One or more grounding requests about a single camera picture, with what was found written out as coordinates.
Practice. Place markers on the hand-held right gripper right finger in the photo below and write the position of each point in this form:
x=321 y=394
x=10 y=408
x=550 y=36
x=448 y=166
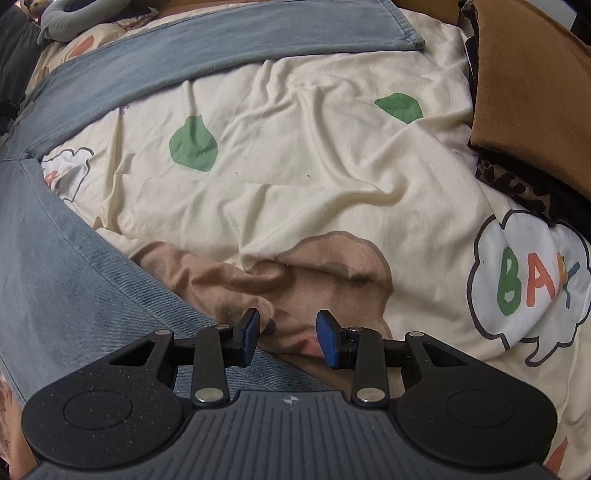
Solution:
x=327 y=339

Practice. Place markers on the blue denim jeans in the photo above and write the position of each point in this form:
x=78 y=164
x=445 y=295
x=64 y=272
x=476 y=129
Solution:
x=60 y=258

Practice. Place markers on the dark grey pillow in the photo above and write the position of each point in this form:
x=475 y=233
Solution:
x=16 y=55

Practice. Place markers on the leopard print cloth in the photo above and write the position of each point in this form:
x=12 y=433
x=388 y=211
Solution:
x=521 y=184

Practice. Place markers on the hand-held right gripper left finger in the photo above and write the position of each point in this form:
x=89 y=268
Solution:
x=250 y=337

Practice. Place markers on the cream bear printed blanket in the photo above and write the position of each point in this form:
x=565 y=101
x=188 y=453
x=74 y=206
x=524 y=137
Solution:
x=323 y=184

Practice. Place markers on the beige cloth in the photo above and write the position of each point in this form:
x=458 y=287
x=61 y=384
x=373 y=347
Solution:
x=9 y=415

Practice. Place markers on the grey neck pillow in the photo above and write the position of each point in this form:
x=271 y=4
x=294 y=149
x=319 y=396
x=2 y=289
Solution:
x=69 y=23

